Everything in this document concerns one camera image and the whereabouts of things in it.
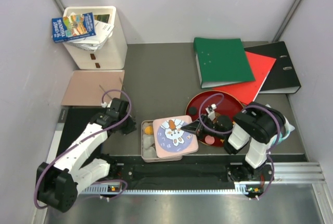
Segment silver tin lid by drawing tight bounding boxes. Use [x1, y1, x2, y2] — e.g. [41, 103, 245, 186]
[152, 115, 199, 159]

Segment blue paperback book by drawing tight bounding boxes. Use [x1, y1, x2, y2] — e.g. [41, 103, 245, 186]
[52, 13, 96, 43]

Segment pink notebook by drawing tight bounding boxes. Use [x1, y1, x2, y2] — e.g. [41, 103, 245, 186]
[61, 70, 125, 107]

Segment black ring binder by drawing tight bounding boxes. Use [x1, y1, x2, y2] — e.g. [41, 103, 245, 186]
[245, 41, 301, 94]

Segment red folder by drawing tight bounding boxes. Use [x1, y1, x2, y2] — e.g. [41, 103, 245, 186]
[213, 52, 276, 105]

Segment red round lacquer tray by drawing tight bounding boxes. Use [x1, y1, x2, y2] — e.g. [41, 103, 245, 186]
[185, 90, 244, 147]

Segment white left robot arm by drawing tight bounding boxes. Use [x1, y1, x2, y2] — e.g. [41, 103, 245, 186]
[33, 98, 136, 213]

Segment orange round dotted cookie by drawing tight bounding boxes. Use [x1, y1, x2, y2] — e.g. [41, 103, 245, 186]
[144, 126, 153, 135]

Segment pink cookie tin box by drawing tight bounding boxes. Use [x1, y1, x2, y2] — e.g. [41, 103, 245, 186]
[141, 120, 183, 163]

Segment white papers in bin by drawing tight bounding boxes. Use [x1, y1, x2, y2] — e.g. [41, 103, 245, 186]
[67, 14, 114, 52]

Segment black sandwich cookie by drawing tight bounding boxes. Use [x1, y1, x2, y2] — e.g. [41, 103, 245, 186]
[188, 106, 197, 116]

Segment black notebook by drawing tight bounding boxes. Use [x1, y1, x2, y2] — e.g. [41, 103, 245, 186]
[47, 106, 104, 162]

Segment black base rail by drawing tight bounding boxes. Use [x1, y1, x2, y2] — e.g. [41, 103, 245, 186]
[108, 155, 273, 182]

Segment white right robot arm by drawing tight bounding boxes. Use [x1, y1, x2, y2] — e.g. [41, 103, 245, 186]
[181, 102, 295, 180]

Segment green ring binder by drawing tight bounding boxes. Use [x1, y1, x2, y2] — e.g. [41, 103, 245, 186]
[193, 37, 255, 89]

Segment light blue cat headphones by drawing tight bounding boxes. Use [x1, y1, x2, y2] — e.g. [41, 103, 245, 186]
[266, 116, 295, 149]

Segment grey cable duct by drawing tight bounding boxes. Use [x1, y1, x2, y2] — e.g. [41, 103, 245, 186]
[81, 184, 262, 196]

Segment white storage bin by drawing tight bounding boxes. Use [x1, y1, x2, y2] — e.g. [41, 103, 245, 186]
[63, 6, 127, 70]

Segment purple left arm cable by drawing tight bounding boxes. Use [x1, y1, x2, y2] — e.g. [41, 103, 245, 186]
[34, 89, 133, 210]

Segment pink sandwich cookie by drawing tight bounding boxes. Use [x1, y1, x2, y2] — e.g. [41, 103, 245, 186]
[204, 135, 215, 145]

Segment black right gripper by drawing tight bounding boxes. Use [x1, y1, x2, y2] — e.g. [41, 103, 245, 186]
[182, 114, 226, 140]

